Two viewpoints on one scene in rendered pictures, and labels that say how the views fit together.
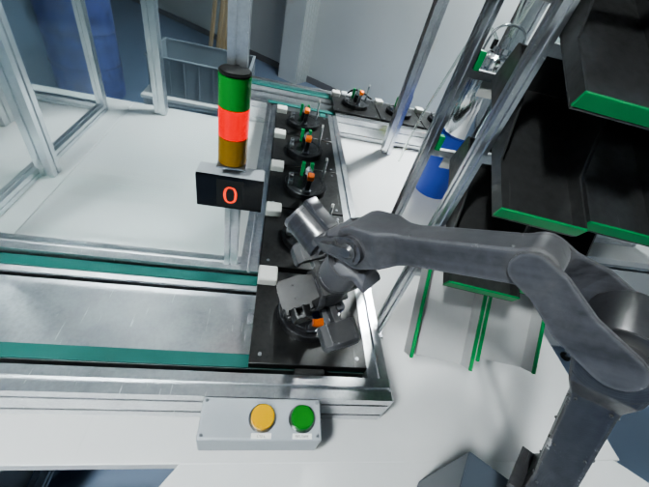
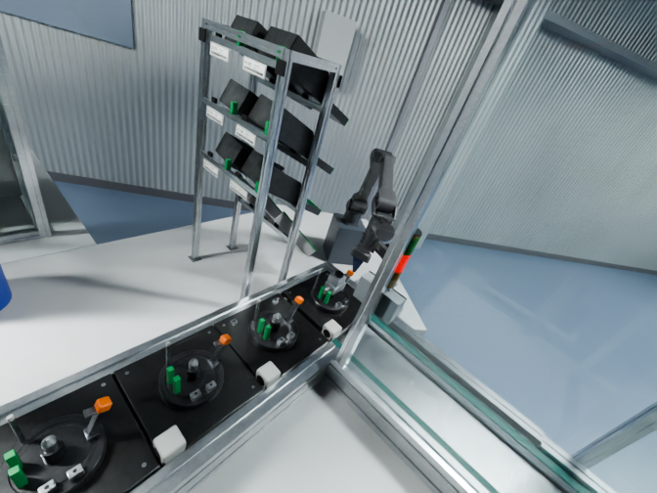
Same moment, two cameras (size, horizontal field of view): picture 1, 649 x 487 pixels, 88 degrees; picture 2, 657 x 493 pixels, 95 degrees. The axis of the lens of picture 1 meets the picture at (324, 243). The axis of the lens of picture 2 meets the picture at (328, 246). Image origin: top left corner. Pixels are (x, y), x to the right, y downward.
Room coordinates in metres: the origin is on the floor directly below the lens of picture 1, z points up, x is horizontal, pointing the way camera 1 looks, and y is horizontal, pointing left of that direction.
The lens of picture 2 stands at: (1.06, 0.54, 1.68)
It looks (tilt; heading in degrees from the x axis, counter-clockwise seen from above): 32 degrees down; 227
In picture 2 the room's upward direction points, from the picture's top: 19 degrees clockwise
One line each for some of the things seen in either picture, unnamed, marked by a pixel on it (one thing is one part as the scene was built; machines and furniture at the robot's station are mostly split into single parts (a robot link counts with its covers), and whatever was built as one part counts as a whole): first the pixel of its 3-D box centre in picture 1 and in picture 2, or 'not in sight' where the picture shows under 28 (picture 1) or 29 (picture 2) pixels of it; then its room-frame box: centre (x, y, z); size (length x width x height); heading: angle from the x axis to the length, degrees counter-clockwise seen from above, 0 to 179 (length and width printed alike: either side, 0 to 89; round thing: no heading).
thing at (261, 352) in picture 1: (307, 317); (328, 301); (0.45, -0.01, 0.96); 0.24 x 0.24 x 0.02; 15
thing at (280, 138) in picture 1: (305, 141); (52, 449); (1.17, 0.18, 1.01); 0.24 x 0.24 x 0.13; 15
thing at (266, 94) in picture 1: (442, 134); not in sight; (1.91, -0.46, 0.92); 2.35 x 0.41 x 0.12; 105
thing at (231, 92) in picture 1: (235, 90); not in sight; (0.51, 0.20, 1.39); 0.05 x 0.05 x 0.05
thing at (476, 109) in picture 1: (484, 84); not in sight; (1.37, -0.39, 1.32); 0.14 x 0.14 x 0.38
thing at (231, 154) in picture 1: (233, 148); not in sight; (0.51, 0.20, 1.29); 0.05 x 0.05 x 0.05
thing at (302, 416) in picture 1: (301, 418); not in sight; (0.24, -0.05, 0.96); 0.04 x 0.04 x 0.02
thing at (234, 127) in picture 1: (234, 121); not in sight; (0.51, 0.20, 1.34); 0.05 x 0.05 x 0.05
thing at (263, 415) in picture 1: (262, 417); not in sight; (0.22, 0.02, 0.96); 0.04 x 0.04 x 0.02
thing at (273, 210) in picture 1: (309, 226); (276, 323); (0.70, 0.05, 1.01); 0.24 x 0.24 x 0.13; 15
